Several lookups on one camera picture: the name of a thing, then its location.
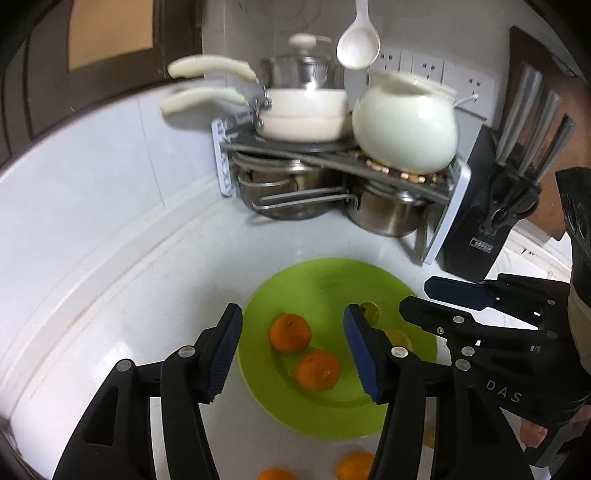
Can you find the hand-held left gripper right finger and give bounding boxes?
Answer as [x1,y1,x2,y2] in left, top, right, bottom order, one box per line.
[343,304,525,480]

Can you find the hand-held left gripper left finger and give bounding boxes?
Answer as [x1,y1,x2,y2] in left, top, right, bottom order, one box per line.
[52,303,244,480]

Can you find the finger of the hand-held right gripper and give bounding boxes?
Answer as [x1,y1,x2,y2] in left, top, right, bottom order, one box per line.
[399,295,574,360]
[424,273,574,334]

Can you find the green plate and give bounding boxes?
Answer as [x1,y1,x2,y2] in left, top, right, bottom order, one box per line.
[236,259,439,439]

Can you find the person's right hand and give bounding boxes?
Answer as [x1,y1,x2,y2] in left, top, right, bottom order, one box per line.
[519,418,551,449]

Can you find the black knife block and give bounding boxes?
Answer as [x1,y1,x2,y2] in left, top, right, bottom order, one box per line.
[436,124,543,282]

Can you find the black scissors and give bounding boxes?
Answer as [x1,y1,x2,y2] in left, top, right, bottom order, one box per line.
[480,178,539,234]

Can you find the small steel pot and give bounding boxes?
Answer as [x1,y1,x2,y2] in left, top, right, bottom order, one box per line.
[346,180,430,237]

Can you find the beaded wooden trivet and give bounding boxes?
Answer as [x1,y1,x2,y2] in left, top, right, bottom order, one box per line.
[348,148,451,185]

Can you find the white ceramic pot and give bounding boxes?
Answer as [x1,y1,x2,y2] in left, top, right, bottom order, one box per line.
[352,69,478,172]

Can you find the grey pot rack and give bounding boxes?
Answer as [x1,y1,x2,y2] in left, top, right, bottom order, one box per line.
[211,115,472,266]

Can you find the wide steel pot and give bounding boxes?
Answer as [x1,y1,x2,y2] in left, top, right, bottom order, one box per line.
[233,154,333,221]

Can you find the brown wooden cutting board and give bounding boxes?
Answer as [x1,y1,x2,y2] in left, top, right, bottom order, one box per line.
[508,25,591,243]

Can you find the white spoon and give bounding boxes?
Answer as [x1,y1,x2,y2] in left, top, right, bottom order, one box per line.
[336,0,382,71]

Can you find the steel pot with lid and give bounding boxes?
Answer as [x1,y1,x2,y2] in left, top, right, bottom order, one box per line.
[257,33,346,90]

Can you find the steel handle knife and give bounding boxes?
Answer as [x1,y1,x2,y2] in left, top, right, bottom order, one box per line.
[522,115,575,181]
[508,90,564,174]
[496,62,543,162]

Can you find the white pan with handle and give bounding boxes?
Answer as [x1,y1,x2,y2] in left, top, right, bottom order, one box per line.
[161,88,354,142]
[167,54,350,116]

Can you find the brown wall cabinet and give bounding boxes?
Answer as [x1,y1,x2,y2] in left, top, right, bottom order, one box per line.
[0,0,206,167]

